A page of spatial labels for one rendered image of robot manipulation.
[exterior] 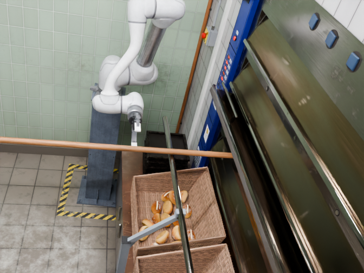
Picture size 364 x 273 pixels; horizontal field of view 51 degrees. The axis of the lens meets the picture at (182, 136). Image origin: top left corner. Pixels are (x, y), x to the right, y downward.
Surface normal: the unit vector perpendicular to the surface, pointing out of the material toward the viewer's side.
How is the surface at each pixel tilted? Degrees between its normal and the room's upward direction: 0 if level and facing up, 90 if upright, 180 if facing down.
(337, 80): 90
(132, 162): 0
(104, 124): 90
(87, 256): 0
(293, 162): 70
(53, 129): 90
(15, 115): 90
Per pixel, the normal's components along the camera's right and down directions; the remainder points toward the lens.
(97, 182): 0.06, 0.62
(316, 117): -0.84, -0.33
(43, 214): 0.21, -0.77
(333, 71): -0.97, -0.07
